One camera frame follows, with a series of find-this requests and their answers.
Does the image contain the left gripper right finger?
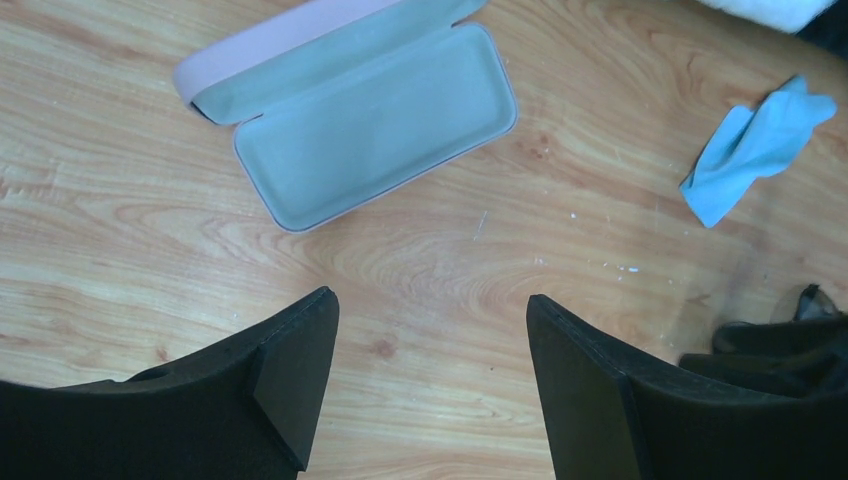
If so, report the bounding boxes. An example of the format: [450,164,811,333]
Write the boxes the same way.
[526,295,847,479]

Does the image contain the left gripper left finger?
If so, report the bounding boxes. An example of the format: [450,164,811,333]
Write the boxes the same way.
[1,287,339,479]

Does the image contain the dark aviator sunglasses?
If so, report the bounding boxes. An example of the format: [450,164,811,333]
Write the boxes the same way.
[678,284,847,398]

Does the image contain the blue lens cloth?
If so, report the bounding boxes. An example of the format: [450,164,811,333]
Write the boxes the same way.
[679,76,838,228]

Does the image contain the pink glasses case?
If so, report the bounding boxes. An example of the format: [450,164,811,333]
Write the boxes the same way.
[173,1,518,233]

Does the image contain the black white checkered pillow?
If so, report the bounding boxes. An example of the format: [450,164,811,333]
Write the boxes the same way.
[700,0,847,59]

